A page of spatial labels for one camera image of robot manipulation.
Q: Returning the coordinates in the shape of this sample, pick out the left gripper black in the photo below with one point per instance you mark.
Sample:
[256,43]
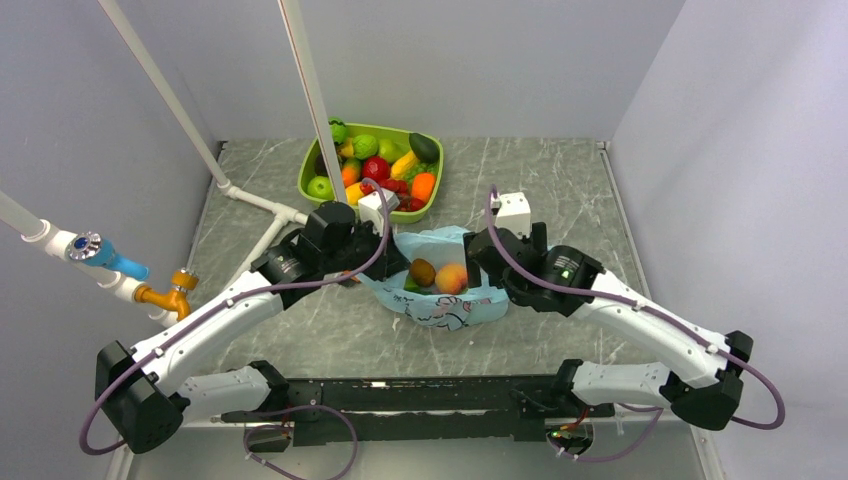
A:
[391,261]

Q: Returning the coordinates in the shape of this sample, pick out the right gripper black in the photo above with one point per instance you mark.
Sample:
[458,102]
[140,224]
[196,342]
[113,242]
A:
[537,238]

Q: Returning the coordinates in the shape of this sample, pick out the light blue plastic bag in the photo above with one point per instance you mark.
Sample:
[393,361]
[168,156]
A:
[429,307]

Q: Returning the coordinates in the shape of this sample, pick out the green fake lime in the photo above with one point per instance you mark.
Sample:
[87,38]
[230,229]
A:
[410,285]

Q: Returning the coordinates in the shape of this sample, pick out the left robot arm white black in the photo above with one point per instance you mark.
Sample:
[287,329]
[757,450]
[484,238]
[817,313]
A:
[150,390]

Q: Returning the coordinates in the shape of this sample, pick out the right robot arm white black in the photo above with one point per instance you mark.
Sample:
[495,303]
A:
[692,374]

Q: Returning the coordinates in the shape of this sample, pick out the fake peach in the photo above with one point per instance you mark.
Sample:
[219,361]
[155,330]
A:
[451,279]

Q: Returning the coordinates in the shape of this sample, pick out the yellow fake mango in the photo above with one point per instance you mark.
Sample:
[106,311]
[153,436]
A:
[355,192]

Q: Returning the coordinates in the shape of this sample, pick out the fake kiwi brown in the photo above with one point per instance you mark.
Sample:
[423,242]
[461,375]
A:
[422,273]

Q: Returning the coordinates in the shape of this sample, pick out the green fake apple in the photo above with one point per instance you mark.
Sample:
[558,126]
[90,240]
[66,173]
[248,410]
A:
[320,187]

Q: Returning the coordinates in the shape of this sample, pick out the red fake strawberry bunch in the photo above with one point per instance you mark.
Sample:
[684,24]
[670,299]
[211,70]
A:
[400,188]

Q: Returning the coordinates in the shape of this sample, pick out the orange green fake fruit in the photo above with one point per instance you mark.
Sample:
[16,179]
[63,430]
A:
[351,171]

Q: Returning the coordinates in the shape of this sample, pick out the red fake apple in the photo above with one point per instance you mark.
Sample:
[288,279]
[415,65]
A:
[376,168]

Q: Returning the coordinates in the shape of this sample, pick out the yellow fake corn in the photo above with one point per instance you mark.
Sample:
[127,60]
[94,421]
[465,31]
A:
[400,168]

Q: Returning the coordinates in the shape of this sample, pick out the orange fake carrot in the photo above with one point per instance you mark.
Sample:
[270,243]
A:
[423,186]

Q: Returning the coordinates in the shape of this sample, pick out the green bumpy fake fruit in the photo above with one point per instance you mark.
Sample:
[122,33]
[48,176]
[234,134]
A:
[365,146]

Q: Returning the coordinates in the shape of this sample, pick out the fake avocado dark green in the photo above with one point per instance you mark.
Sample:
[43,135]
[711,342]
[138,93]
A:
[424,148]

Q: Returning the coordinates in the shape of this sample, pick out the orange brass faucet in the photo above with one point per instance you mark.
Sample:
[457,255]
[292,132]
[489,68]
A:
[175,299]

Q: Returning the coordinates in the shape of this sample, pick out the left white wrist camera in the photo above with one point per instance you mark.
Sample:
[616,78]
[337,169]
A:
[371,209]

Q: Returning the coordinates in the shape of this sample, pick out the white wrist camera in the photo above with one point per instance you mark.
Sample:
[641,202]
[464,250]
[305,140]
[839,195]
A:
[513,213]
[371,209]

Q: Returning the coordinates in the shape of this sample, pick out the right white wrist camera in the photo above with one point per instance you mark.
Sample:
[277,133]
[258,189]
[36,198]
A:
[513,213]

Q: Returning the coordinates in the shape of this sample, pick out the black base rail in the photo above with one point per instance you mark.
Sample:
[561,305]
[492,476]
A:
[321,411]

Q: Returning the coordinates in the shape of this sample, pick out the blue handled pipe valve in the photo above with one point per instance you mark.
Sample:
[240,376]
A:
[94,250]

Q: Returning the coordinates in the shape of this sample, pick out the white pvc pipe frame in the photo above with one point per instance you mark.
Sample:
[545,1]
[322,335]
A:
[88,144]

